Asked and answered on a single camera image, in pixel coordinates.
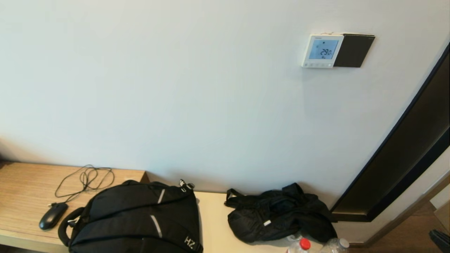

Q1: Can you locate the crumpled black nylon bag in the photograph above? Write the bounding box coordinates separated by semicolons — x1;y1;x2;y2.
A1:
224;182;339;244

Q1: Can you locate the brown wooden baseboard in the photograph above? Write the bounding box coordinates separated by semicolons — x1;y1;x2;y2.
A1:
352;171;450;247

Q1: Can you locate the black computer mouse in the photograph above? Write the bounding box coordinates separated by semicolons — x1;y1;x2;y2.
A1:
39;202;69;231

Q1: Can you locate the white wall thermostat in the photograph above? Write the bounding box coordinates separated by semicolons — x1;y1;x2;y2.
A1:
301;33;345;69

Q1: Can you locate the thin black mouse cable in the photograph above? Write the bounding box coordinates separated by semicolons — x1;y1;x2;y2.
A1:
54;164;115;204

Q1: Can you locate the black wall switch panel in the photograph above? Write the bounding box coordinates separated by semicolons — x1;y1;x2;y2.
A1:
333;33;376;68

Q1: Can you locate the white cap plastic bottle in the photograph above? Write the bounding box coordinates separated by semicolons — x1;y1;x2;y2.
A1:
319;238;351;253

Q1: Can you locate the red cap water bottle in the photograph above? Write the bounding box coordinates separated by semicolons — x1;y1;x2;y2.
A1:
288;238;313;253

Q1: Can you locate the dark brown door frame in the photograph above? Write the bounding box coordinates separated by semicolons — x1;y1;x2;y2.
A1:
330;42;450;222

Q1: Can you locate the black backpack with HZ print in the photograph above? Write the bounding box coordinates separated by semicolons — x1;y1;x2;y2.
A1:
58;179;204;253

